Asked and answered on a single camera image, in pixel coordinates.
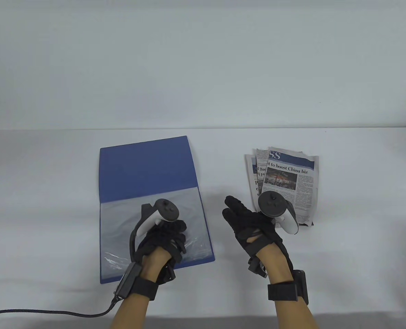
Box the white and black left controller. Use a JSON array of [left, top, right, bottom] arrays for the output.
[[130, 198, 181, 263]]

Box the person's left hand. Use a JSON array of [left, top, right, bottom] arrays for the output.
[[134, 219, 188, 284]]

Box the person's right hand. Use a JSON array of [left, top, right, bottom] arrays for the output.
[[222, 195, 295, 285]]

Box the newspaper with dense text columns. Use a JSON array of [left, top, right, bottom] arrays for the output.
[[255, 149, 269, 182]]

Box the newspaper with dark header band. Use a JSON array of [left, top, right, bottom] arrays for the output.
[[259, 148, 319, 227]]

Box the black left wrist camera band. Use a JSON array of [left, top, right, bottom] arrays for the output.
[[115, 262, 159, 301]]

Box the newspaper with bright blue masthead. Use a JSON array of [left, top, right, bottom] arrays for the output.
[[245, 154, 261, 213]]

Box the white and black controller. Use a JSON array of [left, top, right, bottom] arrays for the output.
[[130, 198, 181, 263], [257, 191, 299, 235]]

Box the person's left forearm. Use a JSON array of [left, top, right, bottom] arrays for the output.
[[110, 295, 155, 329]]

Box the blue folder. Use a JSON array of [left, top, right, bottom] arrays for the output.
[[99, 136, 216, 284]]

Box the white and black right controller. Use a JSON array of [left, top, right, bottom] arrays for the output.
[[257, 191, 299, 235]]

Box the black wrist camera band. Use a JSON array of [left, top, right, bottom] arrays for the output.
[[267, 270, 309, 305], [115, 262, 159, 301]]

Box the black braided cable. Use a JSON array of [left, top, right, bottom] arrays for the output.
[[0, 297, 123, 329]]

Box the black right wrist camera band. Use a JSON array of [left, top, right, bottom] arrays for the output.
[[267, 270, 309, 305]]

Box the person's right forearm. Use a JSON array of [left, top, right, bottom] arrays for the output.
[[274, 300, 321, 329]]

